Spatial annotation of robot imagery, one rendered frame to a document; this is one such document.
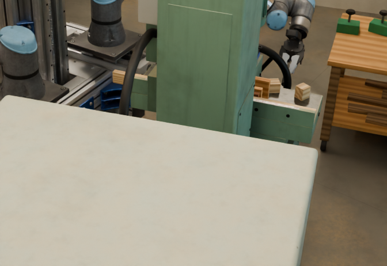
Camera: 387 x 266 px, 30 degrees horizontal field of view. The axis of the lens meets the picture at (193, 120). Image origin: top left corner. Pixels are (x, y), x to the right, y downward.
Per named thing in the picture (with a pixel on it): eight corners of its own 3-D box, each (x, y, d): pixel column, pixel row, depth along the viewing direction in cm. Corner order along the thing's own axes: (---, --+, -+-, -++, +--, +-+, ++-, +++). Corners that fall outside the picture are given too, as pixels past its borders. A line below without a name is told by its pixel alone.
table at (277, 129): (326, 97, 249) (328, 82, 246) (311, 144, 225) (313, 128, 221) (160, 65, 263) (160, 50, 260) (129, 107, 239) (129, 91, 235)
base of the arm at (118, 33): (79, 40, 282) (78, 17, 276) (102, 26, 293) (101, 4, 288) (112, 50, 276) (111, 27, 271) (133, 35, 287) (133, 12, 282)
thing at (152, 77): (182, 105, 219) (184, 69, 212) (175, 116, 213) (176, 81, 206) (153, 98, 221) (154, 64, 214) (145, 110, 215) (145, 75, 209)
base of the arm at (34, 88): (-9, 96, 245) (-12, 70, 240) (21, 77, 256) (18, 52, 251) (26, 109, 239) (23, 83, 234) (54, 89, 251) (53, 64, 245)
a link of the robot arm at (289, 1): (267, -4, 271) (295, 6, 271) (269, -15, 280) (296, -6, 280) (260, 14, 275) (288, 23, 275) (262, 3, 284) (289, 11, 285)
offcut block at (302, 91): (301, 93, 239) (303, 82, 236) (308, 97, 237) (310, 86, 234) (293, 97, 237) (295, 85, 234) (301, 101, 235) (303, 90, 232)
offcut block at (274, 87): (267, 93, 238) (268, 84, 236) (265, 87, 241) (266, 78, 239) (279, 92, 238) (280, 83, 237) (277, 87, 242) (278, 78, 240)
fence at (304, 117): (313, 125, 223) (315, 110, 220) (312, 128, 221) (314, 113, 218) (132, 89, 237) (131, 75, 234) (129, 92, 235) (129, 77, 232)
